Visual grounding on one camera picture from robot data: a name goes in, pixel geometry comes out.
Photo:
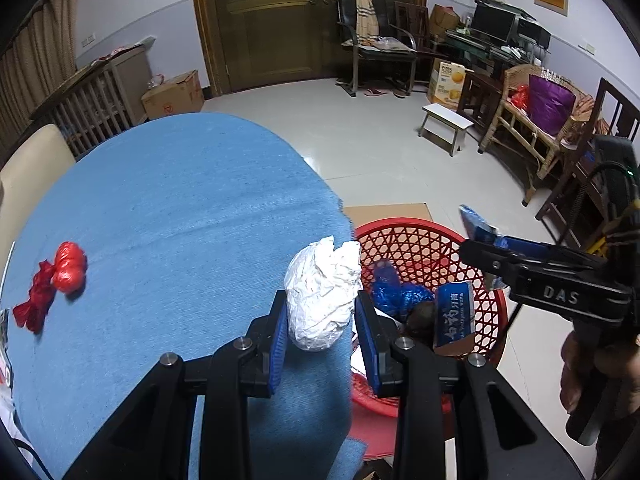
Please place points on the beige leather chair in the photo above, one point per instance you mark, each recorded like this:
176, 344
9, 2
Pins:
30, 170

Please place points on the dark red plastic bag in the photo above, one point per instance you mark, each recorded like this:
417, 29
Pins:
35, 300

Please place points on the glass computer desk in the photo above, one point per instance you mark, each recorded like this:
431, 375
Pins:
480, 51

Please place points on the black metal frame chair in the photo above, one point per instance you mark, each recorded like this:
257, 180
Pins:
385, 57

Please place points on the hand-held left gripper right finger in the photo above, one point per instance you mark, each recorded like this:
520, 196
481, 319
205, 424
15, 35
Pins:
370, 357

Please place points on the person's right forearm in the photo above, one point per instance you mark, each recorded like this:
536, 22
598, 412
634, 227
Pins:
622, 447

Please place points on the red plastic basket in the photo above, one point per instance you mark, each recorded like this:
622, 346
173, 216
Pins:
410, 245

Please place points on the clear plastic bag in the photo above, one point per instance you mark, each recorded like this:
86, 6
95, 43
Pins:
156, 81
390, 43

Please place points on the beige curtain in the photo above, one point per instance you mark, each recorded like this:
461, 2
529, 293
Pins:
35, 60

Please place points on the blue carton box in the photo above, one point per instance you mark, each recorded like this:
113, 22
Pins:
452, 316

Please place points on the purple bag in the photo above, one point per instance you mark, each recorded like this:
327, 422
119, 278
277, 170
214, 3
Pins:
550, 102

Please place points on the white wall outlet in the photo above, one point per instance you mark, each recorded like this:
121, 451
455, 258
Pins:
87, 39

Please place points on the blue tablecloth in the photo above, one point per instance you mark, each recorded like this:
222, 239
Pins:
175, 210

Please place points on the plaid scarf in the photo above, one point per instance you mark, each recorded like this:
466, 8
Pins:
365, 15

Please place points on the yellow white carton box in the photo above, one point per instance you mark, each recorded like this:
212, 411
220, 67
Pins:
447, 84

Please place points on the wicker armchair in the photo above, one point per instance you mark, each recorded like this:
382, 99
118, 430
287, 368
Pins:
520, 126

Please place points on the wooden radiator cover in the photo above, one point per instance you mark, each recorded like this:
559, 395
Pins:
95, 105

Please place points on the person's right hand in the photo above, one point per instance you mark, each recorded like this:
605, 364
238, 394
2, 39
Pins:
570, 370

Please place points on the blue plastic bag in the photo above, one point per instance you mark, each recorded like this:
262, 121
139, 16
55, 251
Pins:
395, 290

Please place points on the dark wooden chair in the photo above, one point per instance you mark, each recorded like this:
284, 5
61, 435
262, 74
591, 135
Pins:
477, 91
412, 20
606, 100

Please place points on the black computer monitor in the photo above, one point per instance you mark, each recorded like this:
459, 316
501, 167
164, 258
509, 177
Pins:
492, 22

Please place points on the white plastic bag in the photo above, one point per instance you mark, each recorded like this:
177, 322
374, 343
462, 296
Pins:
320, 300

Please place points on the wooden double door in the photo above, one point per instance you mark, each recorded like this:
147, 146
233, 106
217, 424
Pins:
270, 35

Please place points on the white wooden stool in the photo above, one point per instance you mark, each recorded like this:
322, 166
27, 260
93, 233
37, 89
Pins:
445, 116

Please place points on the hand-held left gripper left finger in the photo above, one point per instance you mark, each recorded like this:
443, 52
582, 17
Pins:
277, 352

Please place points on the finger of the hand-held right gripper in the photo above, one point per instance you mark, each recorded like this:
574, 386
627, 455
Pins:
487, 256
560, 252

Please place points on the slipper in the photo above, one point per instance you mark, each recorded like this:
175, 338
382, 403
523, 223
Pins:
373, 92
399, 93

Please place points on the brown cardboard box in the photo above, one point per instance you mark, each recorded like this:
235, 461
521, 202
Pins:
442, 19
172, 97

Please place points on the blue foil packet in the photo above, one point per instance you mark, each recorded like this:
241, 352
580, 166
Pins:
477, 222

